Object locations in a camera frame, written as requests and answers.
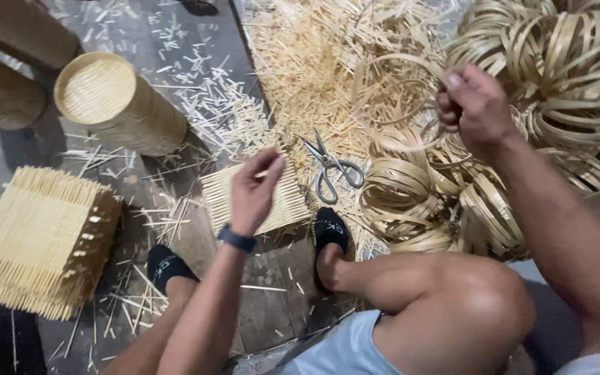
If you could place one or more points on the person's left hand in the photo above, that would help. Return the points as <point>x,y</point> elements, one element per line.
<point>250,200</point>

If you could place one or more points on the person's right hand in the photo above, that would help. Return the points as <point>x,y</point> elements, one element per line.
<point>479,109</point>

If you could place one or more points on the flat woven bamboo mat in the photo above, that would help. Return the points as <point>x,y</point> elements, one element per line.
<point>289,200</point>

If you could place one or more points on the dark blue wristband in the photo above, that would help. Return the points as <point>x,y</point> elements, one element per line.
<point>236,239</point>

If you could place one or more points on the black right sock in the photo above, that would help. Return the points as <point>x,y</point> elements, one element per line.
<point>330,229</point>

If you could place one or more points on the black sock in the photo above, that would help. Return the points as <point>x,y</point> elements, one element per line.
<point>167,265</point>
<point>330,229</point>

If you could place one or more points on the heap of bundled bamboo rings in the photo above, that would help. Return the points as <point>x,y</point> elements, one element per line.
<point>555,67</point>

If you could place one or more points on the grey metal scissors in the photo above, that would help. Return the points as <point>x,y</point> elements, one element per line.
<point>330,166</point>

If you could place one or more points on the scattered bamboo sticks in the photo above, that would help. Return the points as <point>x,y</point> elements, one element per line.
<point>211,104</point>

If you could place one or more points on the black left sock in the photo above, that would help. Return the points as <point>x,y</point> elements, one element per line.
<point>167,265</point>

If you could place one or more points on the heap of bamboo stick offcuts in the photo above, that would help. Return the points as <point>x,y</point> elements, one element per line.
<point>310,57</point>

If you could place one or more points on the pale stack of round trays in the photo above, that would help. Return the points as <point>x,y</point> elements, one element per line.
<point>117,104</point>

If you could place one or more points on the light blue shorts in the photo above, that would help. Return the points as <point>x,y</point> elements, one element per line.
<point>341,346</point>

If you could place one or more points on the person's left leg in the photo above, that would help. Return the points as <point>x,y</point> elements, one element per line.
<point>141,349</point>

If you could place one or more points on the person's leg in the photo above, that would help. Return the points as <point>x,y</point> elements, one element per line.
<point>435,302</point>
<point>141,349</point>

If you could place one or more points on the person's right leg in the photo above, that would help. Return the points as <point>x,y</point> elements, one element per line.
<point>435,302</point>

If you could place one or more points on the black object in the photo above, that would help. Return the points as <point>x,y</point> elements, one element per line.
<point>199,7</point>

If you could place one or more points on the stack of square woven mats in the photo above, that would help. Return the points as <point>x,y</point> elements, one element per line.
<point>39,239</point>

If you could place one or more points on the brown stack of round trays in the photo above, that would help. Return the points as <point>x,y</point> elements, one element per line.
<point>24,28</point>
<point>0,93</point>

